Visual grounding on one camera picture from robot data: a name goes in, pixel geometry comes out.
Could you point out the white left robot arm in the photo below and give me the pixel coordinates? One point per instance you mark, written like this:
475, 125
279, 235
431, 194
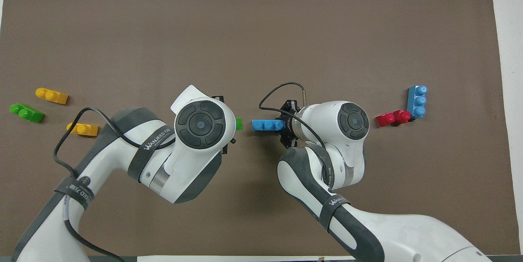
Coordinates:
122, 160

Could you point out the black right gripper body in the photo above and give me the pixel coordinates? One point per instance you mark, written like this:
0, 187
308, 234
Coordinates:
290, 124

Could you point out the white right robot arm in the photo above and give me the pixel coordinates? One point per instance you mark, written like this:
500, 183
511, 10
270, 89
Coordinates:
367, 225

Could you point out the yellow two-stud brick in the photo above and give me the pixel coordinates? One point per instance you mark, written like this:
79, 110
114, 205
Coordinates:
86, 130
53, 96

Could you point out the blue three-stud brick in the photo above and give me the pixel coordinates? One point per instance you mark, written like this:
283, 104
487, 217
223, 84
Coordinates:
417, 102
267, 125

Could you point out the green two-stud brick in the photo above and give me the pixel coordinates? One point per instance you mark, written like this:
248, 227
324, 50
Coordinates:
27, 113
239, 124

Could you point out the brown table mat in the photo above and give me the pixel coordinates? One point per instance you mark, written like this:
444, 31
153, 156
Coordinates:
261, 41

